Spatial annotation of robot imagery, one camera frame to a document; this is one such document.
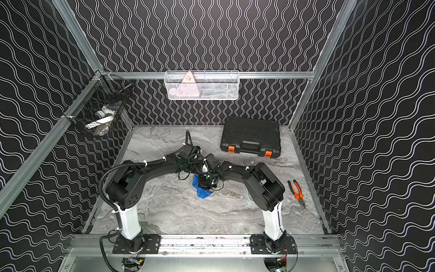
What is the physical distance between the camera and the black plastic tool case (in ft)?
3.37

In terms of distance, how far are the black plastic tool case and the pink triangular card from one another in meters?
0.32

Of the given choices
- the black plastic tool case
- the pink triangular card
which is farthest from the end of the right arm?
the pink triangular card

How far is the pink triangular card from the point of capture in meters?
0.91
